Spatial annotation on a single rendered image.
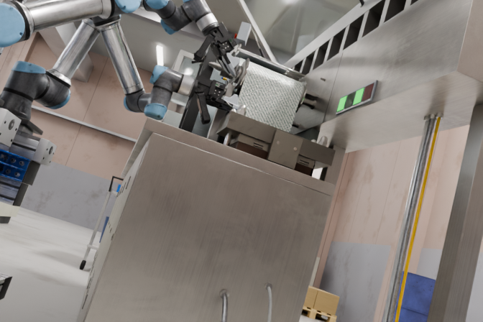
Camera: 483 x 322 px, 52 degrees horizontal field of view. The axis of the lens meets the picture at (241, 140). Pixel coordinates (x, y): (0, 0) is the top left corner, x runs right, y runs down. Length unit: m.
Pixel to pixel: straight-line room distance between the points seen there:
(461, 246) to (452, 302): 0.13
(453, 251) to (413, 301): 3.31
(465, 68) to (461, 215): 0.35
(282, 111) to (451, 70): 0.83
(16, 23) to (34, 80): 0.61
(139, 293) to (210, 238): 0.26
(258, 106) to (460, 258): 0.96
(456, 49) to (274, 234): 0.77
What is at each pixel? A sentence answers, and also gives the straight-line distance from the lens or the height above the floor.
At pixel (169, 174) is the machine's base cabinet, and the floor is 0.75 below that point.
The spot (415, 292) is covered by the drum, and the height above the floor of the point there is 0.72.
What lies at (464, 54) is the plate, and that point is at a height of 1.19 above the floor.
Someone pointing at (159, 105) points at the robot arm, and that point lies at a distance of 1.81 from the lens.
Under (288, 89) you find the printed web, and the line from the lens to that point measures 1.97.
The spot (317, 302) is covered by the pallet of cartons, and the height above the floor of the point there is 0.24.
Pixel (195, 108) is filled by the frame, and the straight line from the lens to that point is 2.20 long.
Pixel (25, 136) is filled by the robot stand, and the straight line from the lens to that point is 2.06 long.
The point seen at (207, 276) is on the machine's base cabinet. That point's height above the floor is 0.50.
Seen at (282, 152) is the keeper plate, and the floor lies 0.95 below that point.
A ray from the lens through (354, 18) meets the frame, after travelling 2.07.
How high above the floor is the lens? 0.60
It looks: 12 degrees up
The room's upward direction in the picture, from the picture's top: 18 degrees clockwise
